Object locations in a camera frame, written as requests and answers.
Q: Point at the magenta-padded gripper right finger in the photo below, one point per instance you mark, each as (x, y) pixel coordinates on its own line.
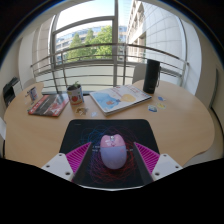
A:
(165, 166)

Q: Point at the pink and purple computer mouse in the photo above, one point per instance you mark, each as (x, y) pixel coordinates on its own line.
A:
(113, 153)

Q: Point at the yellow sticker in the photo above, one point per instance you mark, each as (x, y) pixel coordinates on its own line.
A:
(161, 105)

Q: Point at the small blue printed cup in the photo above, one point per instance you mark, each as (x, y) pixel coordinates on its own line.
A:
(32, 94)

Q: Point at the light blue magazine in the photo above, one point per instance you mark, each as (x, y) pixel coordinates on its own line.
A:
(118, 99)

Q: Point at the red magazine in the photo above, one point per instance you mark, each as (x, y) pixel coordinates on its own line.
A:
(48, 105)

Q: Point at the small white plant pot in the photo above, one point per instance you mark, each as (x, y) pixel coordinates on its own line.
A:
(75, 96)

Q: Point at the white chair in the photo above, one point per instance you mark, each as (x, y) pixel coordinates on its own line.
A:
(2, 128)
(138, 73)

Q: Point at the metal balcony railing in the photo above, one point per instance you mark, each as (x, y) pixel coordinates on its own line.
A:
(100, 61)

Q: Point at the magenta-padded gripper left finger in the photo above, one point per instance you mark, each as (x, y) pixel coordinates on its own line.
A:
(57, 165)

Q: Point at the small pale sticker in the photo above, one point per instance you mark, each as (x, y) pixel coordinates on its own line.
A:
(94, 114)

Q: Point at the black mouse pad red print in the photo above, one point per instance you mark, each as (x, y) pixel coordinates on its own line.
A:
(76, 133)

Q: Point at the small blue sticker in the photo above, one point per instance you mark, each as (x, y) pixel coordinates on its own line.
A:
(161, 98)

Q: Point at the black tumbler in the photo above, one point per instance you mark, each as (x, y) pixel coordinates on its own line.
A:
(151, 76)

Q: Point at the black printer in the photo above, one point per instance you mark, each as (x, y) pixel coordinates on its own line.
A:
(10, 90)

